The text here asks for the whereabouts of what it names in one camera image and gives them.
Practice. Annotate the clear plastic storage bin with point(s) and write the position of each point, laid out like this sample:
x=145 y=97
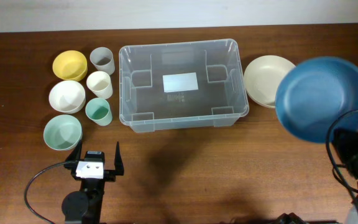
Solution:
x=220 y=100

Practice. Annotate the white label in bin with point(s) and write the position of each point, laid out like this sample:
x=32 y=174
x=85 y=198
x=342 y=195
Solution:
x=180 y=82

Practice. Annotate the mint green plastic cup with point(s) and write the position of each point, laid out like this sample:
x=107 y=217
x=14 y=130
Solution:
x=99 y=111

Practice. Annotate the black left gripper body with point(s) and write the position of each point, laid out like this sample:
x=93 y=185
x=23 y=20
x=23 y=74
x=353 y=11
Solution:
x=108 y=175

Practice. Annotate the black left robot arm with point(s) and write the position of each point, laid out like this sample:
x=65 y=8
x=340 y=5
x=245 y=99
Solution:
x=85 y=204

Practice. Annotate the white plastic bowl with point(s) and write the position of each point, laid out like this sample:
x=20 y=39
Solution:
x=67 y=97

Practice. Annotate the yellow plastic bowl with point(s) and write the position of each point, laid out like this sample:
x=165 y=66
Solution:
x=70 y=65

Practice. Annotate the beige plastic plate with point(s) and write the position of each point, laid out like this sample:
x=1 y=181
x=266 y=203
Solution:
x=263 y=76

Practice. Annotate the mint green plastic bowl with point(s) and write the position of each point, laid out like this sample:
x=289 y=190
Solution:
x=63 y=133

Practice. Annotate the grey plastic cup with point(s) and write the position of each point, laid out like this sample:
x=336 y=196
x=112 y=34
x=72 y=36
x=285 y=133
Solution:
x=103 y=60

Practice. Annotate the cream plastic cup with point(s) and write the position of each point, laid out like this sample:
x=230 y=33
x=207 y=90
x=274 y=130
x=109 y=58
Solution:
x=100 y=84

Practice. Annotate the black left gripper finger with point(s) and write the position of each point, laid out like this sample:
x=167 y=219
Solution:
x=118 y=163
x=74 y=157

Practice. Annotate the blue plastic plate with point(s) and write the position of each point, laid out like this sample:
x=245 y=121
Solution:
x=315 y=94

